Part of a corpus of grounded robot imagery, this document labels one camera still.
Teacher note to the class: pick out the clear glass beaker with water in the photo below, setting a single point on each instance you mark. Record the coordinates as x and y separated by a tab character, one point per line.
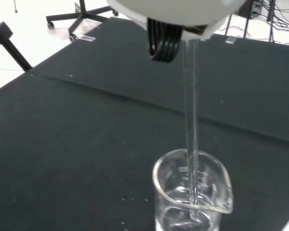
168	211

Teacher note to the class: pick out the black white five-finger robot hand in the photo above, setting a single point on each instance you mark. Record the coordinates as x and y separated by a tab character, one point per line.
173	14

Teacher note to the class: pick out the black bench cloth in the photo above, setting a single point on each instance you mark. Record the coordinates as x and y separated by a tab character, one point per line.
86	132

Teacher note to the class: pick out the black chair base with castors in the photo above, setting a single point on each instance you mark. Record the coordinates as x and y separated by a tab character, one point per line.
80	16

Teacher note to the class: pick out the clear cloth clip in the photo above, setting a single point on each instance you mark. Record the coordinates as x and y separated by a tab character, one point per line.
230	40
86	38

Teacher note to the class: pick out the black tripod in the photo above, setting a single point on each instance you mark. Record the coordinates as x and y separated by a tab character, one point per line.
245	24
7	41

